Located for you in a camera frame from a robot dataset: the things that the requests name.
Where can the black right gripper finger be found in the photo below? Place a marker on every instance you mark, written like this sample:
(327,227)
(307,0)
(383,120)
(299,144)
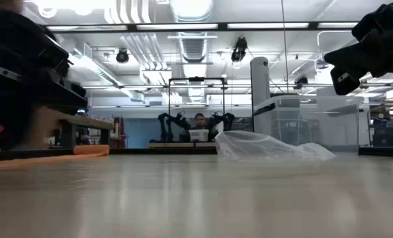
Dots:
(352,56)

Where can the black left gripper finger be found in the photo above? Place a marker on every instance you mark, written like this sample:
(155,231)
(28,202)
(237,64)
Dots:
(64,96)

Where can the orange elastic bandage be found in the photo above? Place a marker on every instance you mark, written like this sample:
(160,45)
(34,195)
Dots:
(90,150)

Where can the black background robot arm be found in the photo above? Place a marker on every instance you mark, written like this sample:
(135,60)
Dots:
(224,120)
(170,124)

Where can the wooden workbench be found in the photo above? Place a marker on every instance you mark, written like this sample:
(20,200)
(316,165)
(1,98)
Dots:
(87,123)

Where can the black ceiling spotlight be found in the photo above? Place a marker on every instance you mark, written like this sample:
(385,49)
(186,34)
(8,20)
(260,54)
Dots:
(122,56)
(239,49)
(300,82)

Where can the clear plastic storage bin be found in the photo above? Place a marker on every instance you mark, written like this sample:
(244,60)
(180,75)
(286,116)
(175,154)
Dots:
(332,125)

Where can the dark shelving unit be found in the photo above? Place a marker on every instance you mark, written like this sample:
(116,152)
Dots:
(388,135)

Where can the white cylindrical column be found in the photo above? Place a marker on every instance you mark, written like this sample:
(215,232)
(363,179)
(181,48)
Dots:
(259,79)

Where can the crumpled clear plastic bag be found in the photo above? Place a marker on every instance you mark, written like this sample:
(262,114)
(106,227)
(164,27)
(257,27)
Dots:
(249,145)

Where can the overhead light bar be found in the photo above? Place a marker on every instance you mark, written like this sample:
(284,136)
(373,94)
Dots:
(183,26)

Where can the person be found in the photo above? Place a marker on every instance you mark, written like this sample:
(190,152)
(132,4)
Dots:
(200,121)

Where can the white plastic bin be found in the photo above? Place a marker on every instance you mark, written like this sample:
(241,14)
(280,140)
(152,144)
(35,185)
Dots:
(198,135)

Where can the black background rig frame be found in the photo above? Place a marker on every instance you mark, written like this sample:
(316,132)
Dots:
(196,79)

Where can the silver ceiling air duct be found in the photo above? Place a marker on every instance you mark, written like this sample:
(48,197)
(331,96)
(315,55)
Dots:
(193,49)

